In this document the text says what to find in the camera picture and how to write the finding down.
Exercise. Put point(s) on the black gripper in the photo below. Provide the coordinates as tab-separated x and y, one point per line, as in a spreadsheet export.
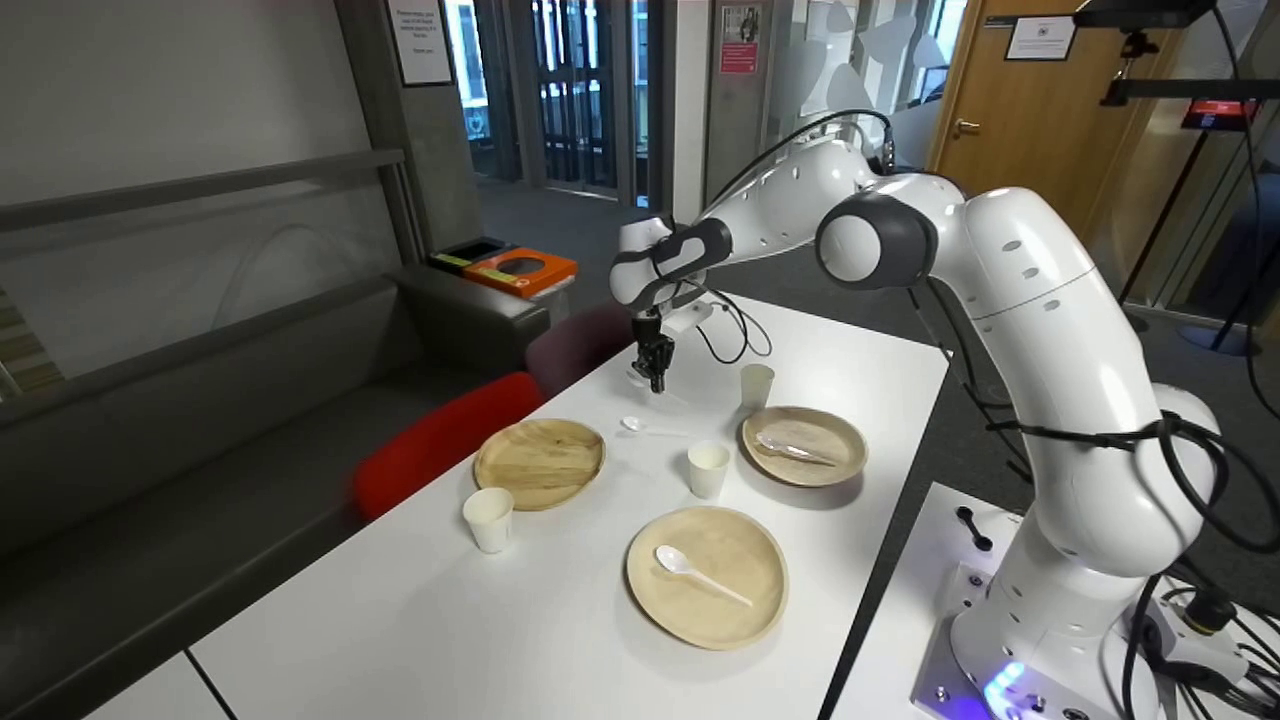
655	350

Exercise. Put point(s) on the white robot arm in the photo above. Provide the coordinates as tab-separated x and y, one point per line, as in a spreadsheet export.
1115	454

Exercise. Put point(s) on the far wooden plate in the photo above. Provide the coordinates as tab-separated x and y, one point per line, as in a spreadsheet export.
536	462

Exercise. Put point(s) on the wooden plate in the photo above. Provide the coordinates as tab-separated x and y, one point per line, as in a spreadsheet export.
725	545
536	462
814	429

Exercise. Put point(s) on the white spoon on middle plate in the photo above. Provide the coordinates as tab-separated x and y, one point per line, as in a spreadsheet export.
795	451

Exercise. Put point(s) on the white spoon on plate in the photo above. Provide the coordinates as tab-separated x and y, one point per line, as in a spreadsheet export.
673	561
795	451

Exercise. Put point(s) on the near wooden plate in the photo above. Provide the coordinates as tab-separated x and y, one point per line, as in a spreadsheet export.
725	545

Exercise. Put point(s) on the middle wooden plate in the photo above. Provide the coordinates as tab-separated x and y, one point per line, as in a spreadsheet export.
814	429

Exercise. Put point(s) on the white spoon on near plate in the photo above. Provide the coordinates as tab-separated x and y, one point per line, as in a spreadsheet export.
673	561

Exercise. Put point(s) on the near white paper cup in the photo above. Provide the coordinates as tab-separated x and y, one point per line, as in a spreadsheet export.
752	386

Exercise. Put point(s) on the white paper cup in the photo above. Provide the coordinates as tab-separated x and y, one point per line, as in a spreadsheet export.
705	470
752	386
490	516

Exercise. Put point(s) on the middle white paper cup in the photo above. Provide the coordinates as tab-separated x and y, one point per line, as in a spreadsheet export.
705	470

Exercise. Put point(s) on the orange recycling bin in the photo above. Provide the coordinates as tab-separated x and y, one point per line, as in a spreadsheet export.
512	268

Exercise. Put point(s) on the red chair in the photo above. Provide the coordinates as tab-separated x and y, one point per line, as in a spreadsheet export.
437	443

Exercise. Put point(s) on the far white paper cup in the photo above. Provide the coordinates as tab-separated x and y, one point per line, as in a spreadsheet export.
490	516

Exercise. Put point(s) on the wooden door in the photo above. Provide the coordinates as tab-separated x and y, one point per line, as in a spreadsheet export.
1027	107

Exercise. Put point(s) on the black tripod stand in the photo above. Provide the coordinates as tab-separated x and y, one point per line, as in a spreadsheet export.
1186	218

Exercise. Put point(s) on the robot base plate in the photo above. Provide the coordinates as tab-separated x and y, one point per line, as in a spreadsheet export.
1040	636

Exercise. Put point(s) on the wall poster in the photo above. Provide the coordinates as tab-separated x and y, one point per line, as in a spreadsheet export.
420	43

